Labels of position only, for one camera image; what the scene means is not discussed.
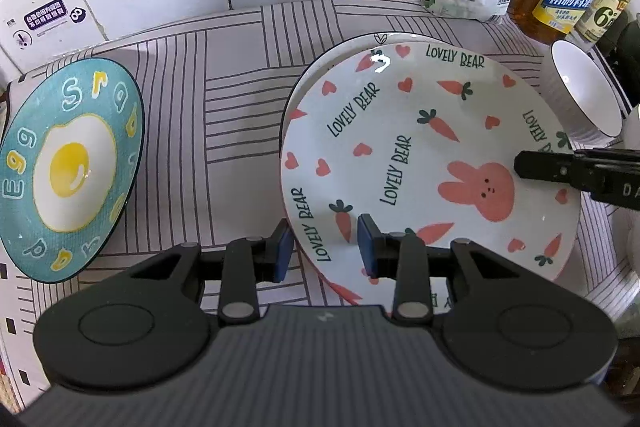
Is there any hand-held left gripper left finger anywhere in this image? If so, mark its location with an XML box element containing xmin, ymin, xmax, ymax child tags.
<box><xmin>127</xmin><ymin>219</ymin><xmax>293</xmax><ymax>325</ymax></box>

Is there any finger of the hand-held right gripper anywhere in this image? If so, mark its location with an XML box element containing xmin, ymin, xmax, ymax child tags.
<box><xmin>514</xmin><ymin>149</ymin><xmax>601</xmax><ymax>194</ymax></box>

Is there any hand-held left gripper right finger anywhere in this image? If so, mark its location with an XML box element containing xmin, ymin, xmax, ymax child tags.
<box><xmin>357</xmin><ymin>213</ymin><xmax>507</xmax><ymax>323</ymax></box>

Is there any white bowl with dark rim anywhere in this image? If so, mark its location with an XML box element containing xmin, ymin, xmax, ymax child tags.
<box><xmin>542</xmin><ymin>39</ymin><xmax>628</xmax><ymax>140</ymax></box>
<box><xmin>620</xmin><ymin>104</ymin><xmax>640</xmax><ymax>152</ymax></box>

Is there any white rabbit carrot plate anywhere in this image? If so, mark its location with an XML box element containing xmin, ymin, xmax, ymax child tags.
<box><xmin>280</xmin><ymin>41</ymin><xmax>583</xmax><ymax>303</ymax></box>

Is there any white plate with pink rim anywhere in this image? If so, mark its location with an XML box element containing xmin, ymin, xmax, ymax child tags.
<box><xmin>281</xmin><ymin>31</ymin><xmax>453</xmax><ymax>307</ymax></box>

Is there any teal fried egg plate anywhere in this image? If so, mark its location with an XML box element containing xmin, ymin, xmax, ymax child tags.
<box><xmin>0</xmin><ymin>57</ymin><xmax>146</xmax><ymax>284</ymax></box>

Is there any striped table mat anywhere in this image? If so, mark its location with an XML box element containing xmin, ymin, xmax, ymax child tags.
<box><xmin>0</xmin><ymin>0</ymin><xmax>640</xmax><ymax>408</ymax></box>

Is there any white wall sticker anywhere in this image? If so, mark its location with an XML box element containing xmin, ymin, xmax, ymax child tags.
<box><xmin>0</xmin><ymin>0</ymin><xmax>108</xmax><ymax>58</ymax></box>

